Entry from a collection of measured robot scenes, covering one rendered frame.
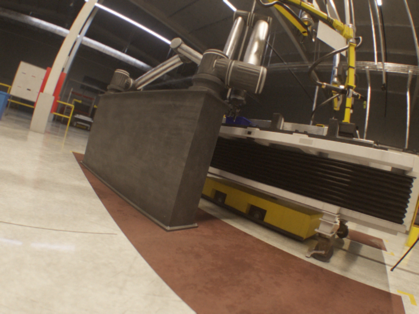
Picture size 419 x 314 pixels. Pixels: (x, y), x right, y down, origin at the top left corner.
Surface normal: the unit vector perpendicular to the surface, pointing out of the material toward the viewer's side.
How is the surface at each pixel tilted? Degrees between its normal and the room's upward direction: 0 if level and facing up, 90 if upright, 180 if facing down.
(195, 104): 90
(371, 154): 90
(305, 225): 90
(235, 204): 90
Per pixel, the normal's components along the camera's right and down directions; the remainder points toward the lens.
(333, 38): 0.11, 0.02
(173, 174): -0.57, -0.17
